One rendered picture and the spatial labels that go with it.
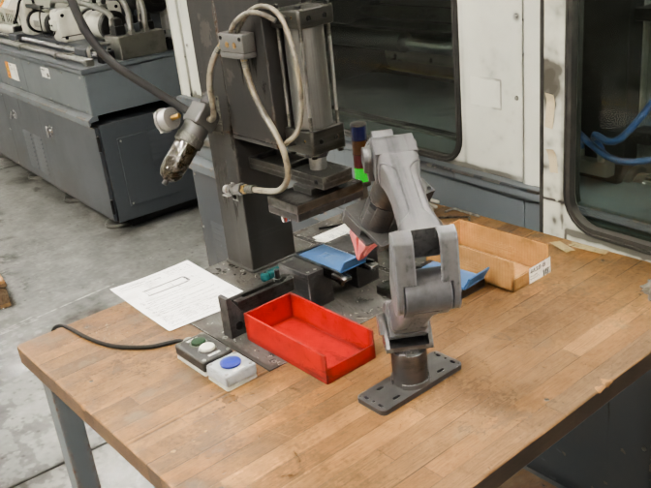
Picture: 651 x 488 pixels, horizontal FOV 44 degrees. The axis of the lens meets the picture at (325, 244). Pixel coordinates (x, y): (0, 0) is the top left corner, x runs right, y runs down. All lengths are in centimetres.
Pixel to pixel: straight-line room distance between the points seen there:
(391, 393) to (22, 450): 198
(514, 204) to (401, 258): 109
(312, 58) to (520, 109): 68
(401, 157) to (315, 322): 52
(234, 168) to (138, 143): 298
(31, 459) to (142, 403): 162
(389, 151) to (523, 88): 87
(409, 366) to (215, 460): 36
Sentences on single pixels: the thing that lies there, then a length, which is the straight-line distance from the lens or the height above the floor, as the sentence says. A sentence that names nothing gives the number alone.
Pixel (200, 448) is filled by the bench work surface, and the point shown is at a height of 90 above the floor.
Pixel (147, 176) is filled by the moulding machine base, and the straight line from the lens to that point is 488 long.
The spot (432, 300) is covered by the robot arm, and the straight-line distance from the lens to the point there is 113.
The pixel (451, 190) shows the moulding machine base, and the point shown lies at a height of 91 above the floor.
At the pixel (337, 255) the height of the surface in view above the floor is 99.
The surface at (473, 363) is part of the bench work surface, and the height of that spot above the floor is 90.
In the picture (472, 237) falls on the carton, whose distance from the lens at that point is 194.
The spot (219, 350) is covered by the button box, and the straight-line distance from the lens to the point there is 157.
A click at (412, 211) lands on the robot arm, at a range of 115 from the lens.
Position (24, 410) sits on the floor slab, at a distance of 341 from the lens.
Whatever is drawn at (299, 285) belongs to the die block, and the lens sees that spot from 172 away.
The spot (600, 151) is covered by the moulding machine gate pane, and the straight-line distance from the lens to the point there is 194.
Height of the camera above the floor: 170
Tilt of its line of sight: 23 degrees down
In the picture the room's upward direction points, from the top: 6 degrees counter-clockwise
